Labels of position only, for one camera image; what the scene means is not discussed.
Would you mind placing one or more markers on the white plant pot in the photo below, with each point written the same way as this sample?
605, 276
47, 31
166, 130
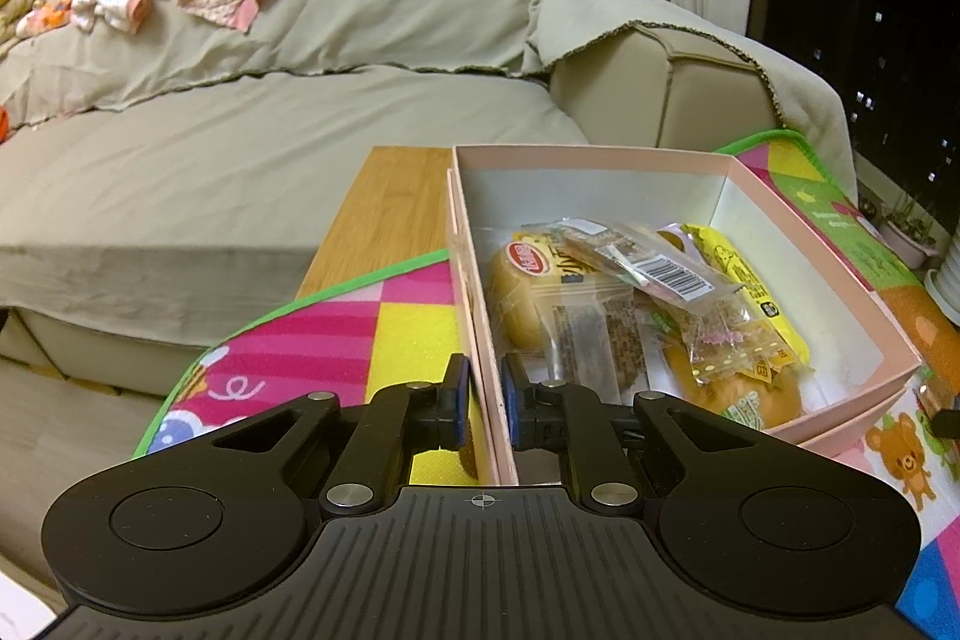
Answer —
946, 287

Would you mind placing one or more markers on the wooden table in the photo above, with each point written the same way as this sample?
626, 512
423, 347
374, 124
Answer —
382, 212

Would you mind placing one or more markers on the white sheet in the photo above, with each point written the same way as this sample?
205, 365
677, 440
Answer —
15, 602

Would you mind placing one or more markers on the round bread clear packet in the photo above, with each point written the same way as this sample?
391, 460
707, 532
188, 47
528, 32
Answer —
742, 396

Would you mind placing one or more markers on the dark bar clear packet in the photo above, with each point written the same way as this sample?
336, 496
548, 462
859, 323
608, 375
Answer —
592, 340

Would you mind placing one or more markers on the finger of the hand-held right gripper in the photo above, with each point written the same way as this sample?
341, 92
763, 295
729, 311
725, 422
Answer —
949, 422

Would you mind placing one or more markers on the potted plant pink pot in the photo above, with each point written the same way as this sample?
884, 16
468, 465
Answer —
904, 242

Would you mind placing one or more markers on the clear packet with barcode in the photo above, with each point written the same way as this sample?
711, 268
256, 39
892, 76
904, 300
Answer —
652, 269

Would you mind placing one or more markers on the pink cardboard box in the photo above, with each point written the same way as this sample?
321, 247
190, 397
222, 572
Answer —
600, 190

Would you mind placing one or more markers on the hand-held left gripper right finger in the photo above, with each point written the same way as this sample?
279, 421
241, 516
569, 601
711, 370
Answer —
514, 404

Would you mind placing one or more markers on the beige sofa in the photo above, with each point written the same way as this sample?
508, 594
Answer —
637, 93

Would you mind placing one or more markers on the bread packet with red label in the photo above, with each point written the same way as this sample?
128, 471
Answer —
525, 295

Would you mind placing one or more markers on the dark window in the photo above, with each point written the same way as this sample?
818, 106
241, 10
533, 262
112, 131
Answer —
862, 48

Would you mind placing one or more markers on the gold dotted clear packet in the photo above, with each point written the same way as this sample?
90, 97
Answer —
720, 347

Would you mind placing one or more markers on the beige sofa cover cloth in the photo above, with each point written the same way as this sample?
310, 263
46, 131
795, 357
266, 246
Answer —
225, 145

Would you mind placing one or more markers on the colourful cartoon play mat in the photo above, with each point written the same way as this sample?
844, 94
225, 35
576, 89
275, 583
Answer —
315, 340

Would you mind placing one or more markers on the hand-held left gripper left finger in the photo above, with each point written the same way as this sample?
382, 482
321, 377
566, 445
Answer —
457, 404

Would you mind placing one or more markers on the yellow snack packet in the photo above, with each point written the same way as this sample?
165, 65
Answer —
750, 295

